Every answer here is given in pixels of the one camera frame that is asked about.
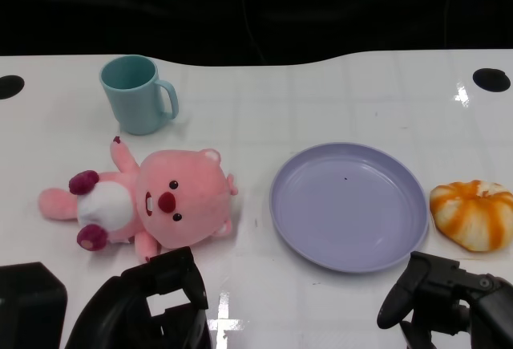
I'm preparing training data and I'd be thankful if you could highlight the black table cable grommet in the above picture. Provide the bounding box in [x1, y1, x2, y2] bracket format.
[0, 75, 26, 100]
[471, 67, 512, 94]

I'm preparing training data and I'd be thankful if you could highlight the lavender plastic plate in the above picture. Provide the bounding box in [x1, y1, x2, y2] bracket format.
[269, 142, 430, 275]

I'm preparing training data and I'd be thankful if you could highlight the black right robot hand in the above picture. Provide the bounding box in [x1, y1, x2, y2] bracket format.
[376, 250, 513, 349]

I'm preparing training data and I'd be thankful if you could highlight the pink plush beaver doll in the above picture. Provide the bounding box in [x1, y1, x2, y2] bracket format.
[38, 136, 240, 264]

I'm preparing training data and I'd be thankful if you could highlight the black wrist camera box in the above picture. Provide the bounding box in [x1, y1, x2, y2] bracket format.
[0, 262, 68, 349]

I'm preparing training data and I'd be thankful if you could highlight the teal plastic mug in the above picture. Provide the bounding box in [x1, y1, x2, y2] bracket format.
[99, 55, 180, 136]

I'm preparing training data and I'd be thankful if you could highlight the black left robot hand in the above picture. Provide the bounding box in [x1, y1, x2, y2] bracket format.
[63, 246, 212, 349]

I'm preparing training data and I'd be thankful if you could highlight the orange white striped bun toy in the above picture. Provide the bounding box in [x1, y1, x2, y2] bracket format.
[429, 179, 513, 254]

